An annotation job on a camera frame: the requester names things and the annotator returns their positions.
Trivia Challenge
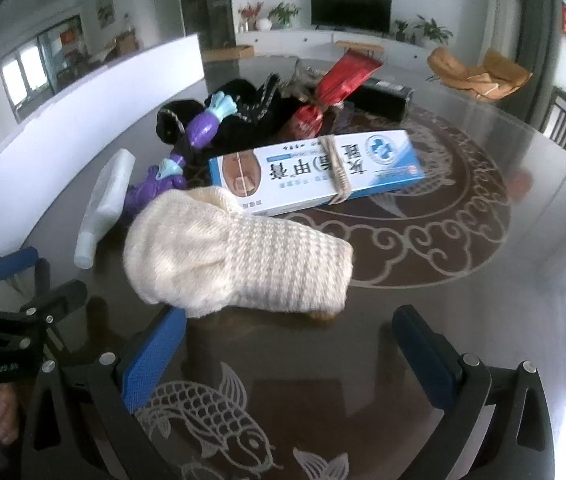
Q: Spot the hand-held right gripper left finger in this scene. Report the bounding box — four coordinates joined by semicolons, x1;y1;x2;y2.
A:
20;305;189;480

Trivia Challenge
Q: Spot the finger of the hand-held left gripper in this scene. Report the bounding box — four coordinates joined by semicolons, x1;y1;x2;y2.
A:
0;246;52;311
18;280;89;356

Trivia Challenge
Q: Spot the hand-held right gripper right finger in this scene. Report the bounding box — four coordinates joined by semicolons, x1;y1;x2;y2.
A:
391;304;556;480

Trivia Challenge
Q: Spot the white plastic bottle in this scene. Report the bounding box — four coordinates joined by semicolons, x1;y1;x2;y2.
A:
74;148;137;267

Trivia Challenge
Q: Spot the black fluffy slipper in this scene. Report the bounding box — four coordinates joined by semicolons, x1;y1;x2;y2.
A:
203;74;314;161
157;101;214;148

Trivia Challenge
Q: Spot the blue white medicine box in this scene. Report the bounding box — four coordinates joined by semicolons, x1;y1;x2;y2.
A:
208;129;426;218

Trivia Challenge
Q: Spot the black rectangular box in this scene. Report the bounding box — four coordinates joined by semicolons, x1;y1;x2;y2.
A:
350;77;415;122

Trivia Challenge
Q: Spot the red gift bag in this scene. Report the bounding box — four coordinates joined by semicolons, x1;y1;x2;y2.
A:
290;49;383;138

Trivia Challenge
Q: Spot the dark patterned glass desktop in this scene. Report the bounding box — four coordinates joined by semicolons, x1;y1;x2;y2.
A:
0;55;566;480

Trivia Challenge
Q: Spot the white partition board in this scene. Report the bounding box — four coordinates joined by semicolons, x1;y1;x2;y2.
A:
0;33;206;261

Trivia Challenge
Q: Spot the brown cardboard box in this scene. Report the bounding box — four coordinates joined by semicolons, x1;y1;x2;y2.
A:
114;30;139;56

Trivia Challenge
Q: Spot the orange lounge chair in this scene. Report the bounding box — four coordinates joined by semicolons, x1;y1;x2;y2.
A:
427;46;534;102

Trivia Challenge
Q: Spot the low wooden shelf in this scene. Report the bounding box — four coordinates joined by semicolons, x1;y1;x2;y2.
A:
202;45;255;62

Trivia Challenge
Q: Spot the crinkled grey plastic wrapper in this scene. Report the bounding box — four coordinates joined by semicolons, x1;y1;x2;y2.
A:
283;57;325;97

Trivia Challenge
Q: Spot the small wooden bench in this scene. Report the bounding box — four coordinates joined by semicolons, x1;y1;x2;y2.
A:
335;40;385;57

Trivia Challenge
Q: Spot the dark glass cabinet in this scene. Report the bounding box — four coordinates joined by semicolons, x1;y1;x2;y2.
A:
177;0;236;56

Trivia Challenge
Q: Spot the large green potted plant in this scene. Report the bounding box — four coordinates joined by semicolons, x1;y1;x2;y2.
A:
415;15;454;45

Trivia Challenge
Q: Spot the white television cabinet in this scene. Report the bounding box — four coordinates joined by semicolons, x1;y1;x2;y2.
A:
235;27;444;63

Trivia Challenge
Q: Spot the grey curtain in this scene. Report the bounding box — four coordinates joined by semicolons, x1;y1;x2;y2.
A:
518;0;564;126

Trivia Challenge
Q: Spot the red flower bouquet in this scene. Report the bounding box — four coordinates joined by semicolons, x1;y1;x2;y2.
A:
238;2;265;31

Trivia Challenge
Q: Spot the black television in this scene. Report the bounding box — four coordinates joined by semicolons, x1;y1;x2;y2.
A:
310;0;393;34

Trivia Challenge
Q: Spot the white curtain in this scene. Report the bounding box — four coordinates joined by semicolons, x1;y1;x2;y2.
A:
485;0;521;56

